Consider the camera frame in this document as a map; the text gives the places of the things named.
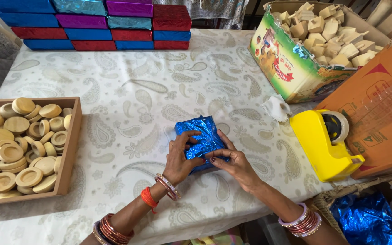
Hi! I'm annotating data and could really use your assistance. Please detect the blue foil box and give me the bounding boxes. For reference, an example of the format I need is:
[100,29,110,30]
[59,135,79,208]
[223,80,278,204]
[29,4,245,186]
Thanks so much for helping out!
[174,115,230,175]

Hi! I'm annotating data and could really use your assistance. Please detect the small blue foil scrap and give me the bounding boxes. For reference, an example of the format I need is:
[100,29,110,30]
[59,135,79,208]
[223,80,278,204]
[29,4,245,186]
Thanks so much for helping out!
[293,44,310,60]

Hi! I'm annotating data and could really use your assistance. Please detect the stack of foil wrapped boxes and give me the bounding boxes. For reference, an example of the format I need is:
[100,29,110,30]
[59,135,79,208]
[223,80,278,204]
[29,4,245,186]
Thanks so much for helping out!
[0,0,192,51]

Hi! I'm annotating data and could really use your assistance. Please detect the green printed cardboard carton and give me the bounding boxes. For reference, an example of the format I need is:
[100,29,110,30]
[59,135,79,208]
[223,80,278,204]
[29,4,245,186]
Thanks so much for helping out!
[248,0,392,104]

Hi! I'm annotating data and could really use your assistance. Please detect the white paisley tablecloth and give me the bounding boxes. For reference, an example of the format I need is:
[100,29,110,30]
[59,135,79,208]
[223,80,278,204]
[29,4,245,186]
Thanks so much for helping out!
[0,29,365,245]

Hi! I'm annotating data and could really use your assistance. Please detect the person's left hand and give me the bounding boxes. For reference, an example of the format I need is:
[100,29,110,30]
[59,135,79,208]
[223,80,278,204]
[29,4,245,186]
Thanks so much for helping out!
[162,130,206,186]

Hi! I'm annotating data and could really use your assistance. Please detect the yellow tape dispenser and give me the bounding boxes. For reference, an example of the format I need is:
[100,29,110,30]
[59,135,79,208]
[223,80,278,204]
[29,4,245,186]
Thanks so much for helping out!
[289,109,366,183]

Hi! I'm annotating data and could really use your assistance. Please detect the pile of round wooden lids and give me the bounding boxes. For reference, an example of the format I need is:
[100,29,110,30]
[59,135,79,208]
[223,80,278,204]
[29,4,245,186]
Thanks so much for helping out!
[0,97,73,201]

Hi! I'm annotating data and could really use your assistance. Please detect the clear tape roll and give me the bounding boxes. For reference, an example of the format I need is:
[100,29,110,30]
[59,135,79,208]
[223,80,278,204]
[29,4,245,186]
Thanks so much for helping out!
[321,110,350,144]

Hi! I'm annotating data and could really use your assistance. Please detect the person's right hand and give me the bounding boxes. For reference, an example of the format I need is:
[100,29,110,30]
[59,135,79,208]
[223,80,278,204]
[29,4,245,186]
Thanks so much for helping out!
[205,129,265,194]

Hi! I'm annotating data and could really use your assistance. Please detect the blue foil sheets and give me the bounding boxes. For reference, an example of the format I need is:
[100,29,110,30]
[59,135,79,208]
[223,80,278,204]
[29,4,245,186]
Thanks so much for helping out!
[330,192,392,245]

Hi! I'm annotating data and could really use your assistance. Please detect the orange wrist thread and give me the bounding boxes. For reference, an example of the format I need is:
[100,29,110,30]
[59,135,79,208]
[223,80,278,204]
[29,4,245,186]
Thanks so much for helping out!
[140,186,159,214]

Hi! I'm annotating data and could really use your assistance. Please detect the pink studded bangles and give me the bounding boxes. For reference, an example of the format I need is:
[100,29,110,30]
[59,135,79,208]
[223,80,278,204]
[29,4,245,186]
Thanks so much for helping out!
[278,202,323,238]

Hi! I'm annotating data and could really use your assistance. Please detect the pastel patterned garment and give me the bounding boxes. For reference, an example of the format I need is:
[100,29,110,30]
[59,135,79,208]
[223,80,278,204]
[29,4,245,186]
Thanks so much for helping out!
[182,229,247,245]

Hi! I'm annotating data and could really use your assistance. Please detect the pink silver wrist bangles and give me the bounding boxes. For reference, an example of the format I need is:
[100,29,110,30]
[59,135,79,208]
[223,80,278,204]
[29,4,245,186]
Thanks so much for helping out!
[154,173,182,201]

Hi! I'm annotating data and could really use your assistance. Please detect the wicker basket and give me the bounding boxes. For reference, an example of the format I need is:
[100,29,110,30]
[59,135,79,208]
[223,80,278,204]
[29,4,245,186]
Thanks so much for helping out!
[313,175,392,245]

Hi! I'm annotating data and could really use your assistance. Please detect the wooden tray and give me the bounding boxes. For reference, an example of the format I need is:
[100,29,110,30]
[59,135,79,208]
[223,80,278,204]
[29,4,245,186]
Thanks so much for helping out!
[0,97,82,207]

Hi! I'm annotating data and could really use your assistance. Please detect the white crumpled paper scrap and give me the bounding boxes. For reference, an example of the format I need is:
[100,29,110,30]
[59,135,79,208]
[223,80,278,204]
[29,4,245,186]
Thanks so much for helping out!
[261,94,292,123]

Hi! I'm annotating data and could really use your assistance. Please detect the orange cardboard carton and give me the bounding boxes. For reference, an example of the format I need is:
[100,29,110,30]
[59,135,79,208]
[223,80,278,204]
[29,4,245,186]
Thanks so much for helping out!
[314,42,392,180]

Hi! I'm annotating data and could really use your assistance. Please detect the heap of wooden blocks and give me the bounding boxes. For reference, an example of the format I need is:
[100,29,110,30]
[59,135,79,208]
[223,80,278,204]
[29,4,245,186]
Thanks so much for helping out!
[272,2,385,68]

